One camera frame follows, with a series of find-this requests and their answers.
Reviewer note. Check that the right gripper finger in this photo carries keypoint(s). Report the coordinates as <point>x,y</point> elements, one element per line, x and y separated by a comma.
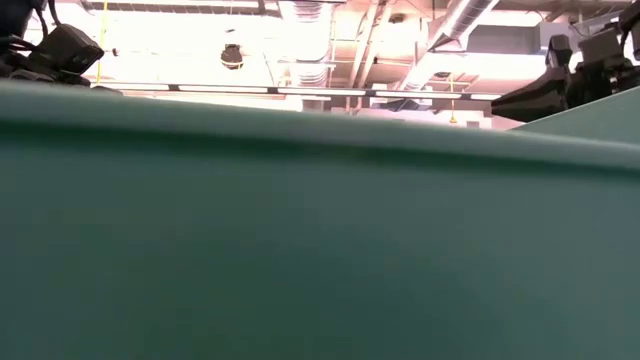
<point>540,97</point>
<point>560,52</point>

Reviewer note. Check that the light blue plastic bin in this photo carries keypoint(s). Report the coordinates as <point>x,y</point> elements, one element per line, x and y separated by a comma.
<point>300,250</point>

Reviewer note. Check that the grey ceiling ventilation box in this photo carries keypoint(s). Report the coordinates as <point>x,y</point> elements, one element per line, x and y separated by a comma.
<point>505,39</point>

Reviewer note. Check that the yellow hanging pendant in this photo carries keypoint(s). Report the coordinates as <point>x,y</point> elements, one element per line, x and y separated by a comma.
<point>452,112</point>

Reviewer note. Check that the black hanging ceiling dome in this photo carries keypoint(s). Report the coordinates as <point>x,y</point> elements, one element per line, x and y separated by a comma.
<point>231,56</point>

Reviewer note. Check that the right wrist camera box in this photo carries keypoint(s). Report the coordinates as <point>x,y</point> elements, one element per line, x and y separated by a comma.
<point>600,46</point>

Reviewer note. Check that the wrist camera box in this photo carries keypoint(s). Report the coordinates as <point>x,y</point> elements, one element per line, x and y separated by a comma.
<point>600,46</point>
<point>67,50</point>

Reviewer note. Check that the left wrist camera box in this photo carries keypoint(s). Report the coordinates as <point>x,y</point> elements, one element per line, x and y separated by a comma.
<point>67,50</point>

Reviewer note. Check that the ribbed silver air duct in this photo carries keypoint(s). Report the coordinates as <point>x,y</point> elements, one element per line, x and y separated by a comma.
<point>307,40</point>

